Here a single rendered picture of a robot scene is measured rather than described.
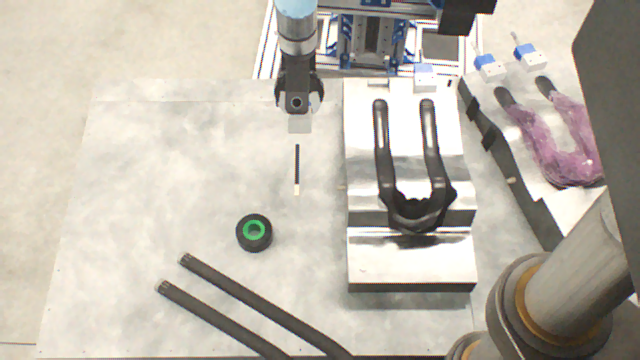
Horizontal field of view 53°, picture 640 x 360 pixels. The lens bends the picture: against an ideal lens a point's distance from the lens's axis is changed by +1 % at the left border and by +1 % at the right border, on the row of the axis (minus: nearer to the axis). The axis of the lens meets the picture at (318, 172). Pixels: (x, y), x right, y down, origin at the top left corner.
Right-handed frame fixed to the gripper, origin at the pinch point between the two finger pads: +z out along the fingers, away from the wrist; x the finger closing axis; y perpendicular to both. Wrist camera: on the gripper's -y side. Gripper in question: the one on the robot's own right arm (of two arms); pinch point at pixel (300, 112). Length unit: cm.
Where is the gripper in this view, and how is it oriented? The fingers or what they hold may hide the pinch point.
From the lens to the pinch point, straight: 138.1
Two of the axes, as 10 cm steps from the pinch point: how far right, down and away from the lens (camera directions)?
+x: -10.0, 0.0, 0.0
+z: 0.0, 5.0, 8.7
